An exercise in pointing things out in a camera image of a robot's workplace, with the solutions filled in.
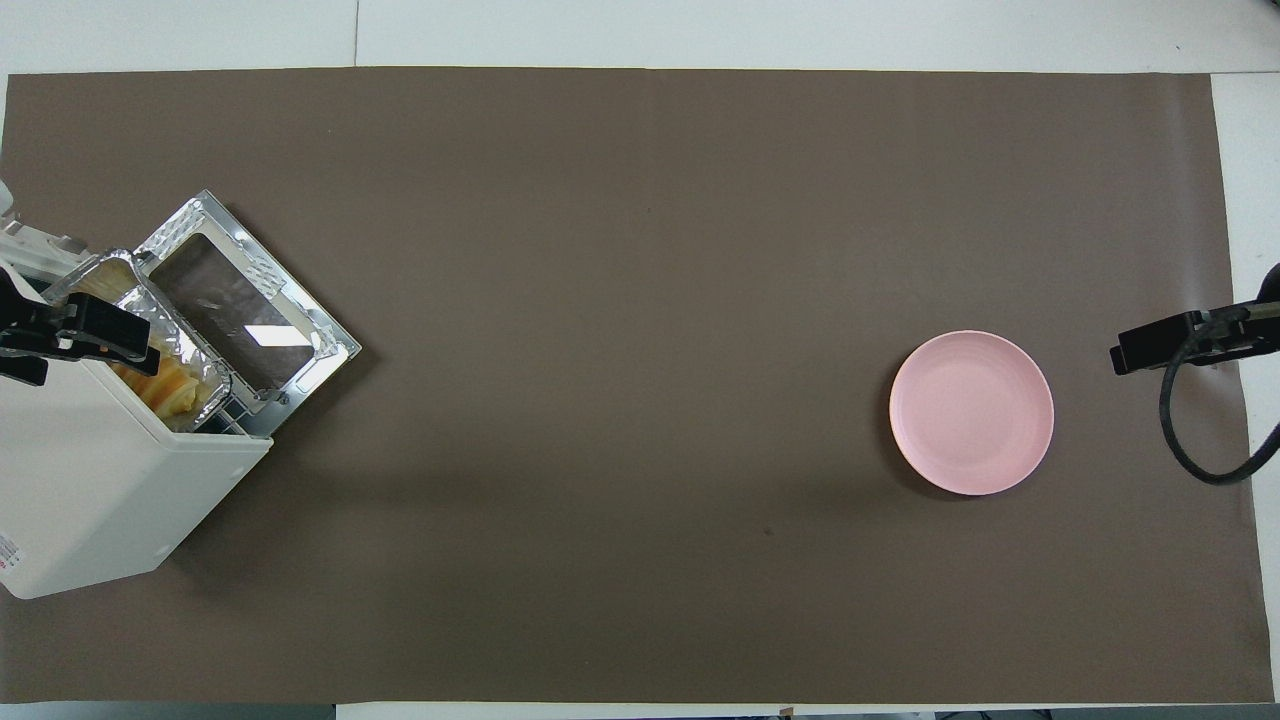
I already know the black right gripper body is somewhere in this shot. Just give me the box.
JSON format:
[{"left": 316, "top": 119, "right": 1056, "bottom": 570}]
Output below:
[{"left": 1200, "top": 298, "right": 1280, "bottom": 357}]

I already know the cream white toaster oven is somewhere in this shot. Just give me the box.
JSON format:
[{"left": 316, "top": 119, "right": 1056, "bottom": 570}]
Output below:
[{"left": 0, "top": 218, "right": 273, "bottom": 601}]

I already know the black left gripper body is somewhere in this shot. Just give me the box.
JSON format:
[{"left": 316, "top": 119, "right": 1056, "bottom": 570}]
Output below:
[{"left": 0, "top": 265, "right": 63, "bottom": 353}]

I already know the glass oven door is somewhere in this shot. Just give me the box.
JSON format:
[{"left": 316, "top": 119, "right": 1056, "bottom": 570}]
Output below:
[{"left": 130, "top": 190, "right": 363, "bottom": 438}]

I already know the aluminium foil tray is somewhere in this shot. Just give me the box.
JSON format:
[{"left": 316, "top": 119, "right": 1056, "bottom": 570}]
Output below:
[{"left": 42, "top": 250, "right": 234, "bottom": 433}]

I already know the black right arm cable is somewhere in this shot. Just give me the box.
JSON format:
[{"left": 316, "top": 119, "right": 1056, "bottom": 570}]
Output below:
[{"left": 1159, "top": 330, "right": 1280, "bottom": 487}]

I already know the oven wire rack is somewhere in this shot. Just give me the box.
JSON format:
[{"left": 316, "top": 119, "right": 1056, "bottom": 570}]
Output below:
[{"left": 190, "top": 385, "right": 253, "bottom": 437}]

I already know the brown paper table mat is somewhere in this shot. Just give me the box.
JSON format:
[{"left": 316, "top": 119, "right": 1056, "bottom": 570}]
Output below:
[{"left": 0, "top": 67, "right": 1276, "bottom": 704}]

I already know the sliced orange bread loaf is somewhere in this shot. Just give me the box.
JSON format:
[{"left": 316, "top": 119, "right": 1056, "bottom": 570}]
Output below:
[{"left": 110, "top": 283, "right": 203, "bottom": 417}]

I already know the pink round plate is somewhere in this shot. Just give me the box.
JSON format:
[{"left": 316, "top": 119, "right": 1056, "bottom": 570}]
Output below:
[{"left": 888, "top": 330, "right": 1055, "bottom": 496}]

